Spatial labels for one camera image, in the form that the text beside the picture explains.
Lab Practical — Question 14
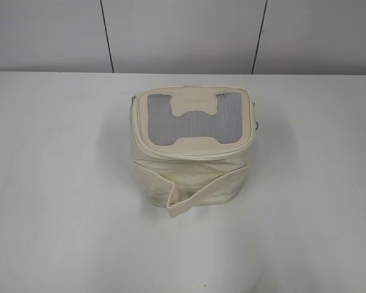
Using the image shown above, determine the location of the cream fabric zipper bag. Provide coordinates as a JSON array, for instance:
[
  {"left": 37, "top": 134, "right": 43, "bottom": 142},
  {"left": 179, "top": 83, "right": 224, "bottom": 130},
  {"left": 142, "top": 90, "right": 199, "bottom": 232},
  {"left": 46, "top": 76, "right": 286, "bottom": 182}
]
[{"left": 130, "top": 86, "right": 258, "bottom": 218}]

